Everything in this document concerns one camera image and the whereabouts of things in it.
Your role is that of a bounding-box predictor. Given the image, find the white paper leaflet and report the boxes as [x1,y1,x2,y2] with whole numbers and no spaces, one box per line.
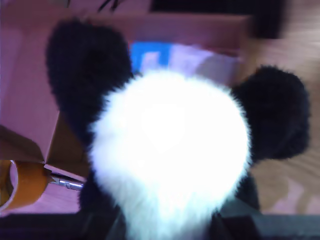
[169,44,242,87]

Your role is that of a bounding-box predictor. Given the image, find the orange packing tape roll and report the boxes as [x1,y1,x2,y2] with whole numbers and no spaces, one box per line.
[0,159,53,214]

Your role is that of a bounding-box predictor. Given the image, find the black and white panda toy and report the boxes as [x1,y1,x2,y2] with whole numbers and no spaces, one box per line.
[46,18,312,240]

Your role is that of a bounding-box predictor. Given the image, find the silver metal flashlight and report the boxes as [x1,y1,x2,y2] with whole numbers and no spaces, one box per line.
[48,173,85,192]

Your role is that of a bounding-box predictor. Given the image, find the brown cardboard box with lid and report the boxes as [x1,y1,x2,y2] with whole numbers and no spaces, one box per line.
[0,0,254,181]

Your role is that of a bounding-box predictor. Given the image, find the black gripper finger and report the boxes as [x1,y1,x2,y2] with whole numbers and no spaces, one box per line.
[212,176,263,240]
[104,212,131,240]

